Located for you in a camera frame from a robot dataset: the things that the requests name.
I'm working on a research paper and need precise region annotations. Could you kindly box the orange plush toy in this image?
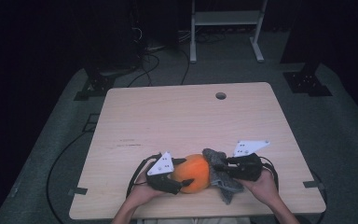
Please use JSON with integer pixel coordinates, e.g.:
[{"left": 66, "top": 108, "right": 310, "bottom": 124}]
[{"left": 171, "top": 153, "right": 213, "bottom": 195}]

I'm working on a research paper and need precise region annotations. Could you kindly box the long black floor cable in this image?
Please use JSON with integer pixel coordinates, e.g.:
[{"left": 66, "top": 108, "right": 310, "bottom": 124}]
[{"left": 45, "top": 130, "right": 95, "bottom": 224}]

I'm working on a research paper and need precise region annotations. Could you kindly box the person's right hand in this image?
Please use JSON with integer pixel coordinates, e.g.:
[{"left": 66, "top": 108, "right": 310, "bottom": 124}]
[{"left": 240, "top": 167, "right": 280, "bottom": 207}]

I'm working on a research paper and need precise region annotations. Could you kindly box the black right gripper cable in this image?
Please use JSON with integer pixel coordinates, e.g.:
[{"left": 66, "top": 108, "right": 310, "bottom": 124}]
[{"left": 258, "top": 155, "right": 282, "bottom": 191}]

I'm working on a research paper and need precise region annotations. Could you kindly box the person's left hand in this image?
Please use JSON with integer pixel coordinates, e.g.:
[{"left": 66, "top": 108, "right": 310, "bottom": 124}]
[{"left": 130, "top": 169, "right": 166, "bottom": 207}]

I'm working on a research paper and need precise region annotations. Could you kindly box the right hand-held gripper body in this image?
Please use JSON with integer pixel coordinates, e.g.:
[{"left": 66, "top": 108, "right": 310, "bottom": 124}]
[{"left": 226, "top": 139, "right": 271, "bottom": 183}]

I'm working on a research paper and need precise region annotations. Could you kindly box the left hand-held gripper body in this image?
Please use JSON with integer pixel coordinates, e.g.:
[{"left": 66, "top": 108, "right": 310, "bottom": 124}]
[{"left": 145, "top": 151, "right": 185, "bottom": 196}]

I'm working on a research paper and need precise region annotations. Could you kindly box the white metal stand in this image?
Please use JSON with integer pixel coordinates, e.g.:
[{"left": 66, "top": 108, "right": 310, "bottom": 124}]
[{"left": 189, "top": 0, "right": 269, "bottom": 64}]

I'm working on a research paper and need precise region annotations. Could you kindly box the black stand base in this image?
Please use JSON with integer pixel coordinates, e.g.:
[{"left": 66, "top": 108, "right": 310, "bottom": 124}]
[
  {"left": 280, "top": 60, "right": 334, "bottom": 98},
  {"left": 73, "top": 60, "right": 120, "bottom": 102}
]

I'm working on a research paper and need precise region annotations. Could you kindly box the grey fluffy towel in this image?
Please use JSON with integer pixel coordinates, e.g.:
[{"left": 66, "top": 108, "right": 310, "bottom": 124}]
[{"left": 201, "top": 147, "right": 245, "bottom": 205}]

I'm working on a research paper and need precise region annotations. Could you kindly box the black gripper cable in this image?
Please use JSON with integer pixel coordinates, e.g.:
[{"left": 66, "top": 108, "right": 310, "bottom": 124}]
[
  {"left": 125, "top": 151, "right": 163, "bottom": 199},
  {"left": 258, "top": 155, "right": 282, "bottom": 191}
]

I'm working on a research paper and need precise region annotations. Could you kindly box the bundle of black cables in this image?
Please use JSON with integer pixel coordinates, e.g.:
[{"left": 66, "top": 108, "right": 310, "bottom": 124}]
[{"left": 126, "top": 26, "right": 191, "bottom": 89}]

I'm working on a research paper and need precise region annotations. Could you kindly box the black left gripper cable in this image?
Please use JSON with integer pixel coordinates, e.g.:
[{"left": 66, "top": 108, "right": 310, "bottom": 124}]
[{"left": 125, "top": 151, "right": 163, "bottom": 199}]

